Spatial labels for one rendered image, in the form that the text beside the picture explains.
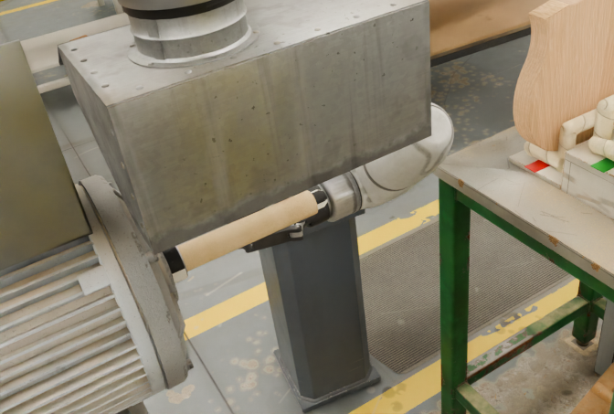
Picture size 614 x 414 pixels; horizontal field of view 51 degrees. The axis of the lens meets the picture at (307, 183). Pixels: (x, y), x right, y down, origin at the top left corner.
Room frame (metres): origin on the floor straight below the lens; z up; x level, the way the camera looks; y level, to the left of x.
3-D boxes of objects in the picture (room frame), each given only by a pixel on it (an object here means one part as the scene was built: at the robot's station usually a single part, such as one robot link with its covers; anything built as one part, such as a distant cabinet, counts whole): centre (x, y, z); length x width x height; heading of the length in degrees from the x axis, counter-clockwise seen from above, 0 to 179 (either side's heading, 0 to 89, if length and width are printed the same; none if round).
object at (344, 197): (0.95, -0.04, 1.07); 0.09 x 0.06 x 0.09; 26
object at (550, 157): (1.14, -0.51, 0.96); 0.11 x 0.03 x 0.03; 26
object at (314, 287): (1.50, 0.03, 0.35); 0.28 x 0.28 x 0.70; 18
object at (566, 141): (1.11, -0.54, 0.99); 0.03 x 0.03 x 0.09
